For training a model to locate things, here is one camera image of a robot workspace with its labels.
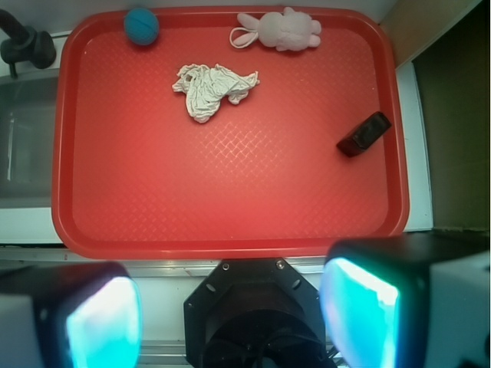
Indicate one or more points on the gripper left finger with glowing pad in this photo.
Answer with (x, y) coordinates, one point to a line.
(83, 315)

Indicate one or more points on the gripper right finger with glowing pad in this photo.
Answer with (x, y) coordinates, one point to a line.
(419, 299)

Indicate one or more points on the black box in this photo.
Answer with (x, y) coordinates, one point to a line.
(364, 135)

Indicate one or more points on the red plastic tray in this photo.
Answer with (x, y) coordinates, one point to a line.
(136, 177)

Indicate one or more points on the grey metal sink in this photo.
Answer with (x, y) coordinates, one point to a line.
(27, 139)

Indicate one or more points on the crumpled white cloth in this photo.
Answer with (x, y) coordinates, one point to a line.
(205, 87)

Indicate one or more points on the blue ball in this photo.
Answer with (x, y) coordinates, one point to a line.
(141, 26)

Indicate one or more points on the pink plush bunny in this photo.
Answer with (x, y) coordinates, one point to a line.
(289, 30)

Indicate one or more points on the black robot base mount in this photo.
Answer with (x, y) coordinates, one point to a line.
(255, 313)

